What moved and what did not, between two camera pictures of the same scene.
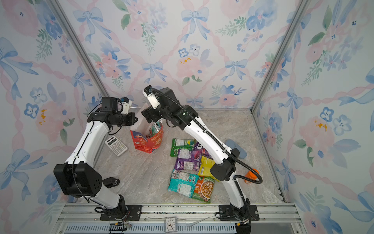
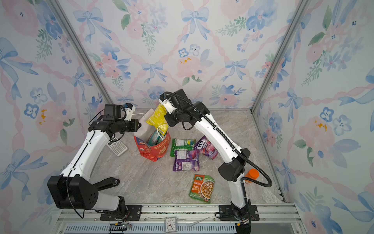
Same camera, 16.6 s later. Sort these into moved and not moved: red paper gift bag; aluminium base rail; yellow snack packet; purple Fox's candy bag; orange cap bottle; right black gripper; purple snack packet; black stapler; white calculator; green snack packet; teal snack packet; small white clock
Moved: yellow snack packet; right black gripper; teal snack packet; red paper gift bag
Not moved: orange cap bottle; aluminium base rail; small white clock; purple snack packet; green snack packet; black stapler; purple Fox's candy bag; white calculator
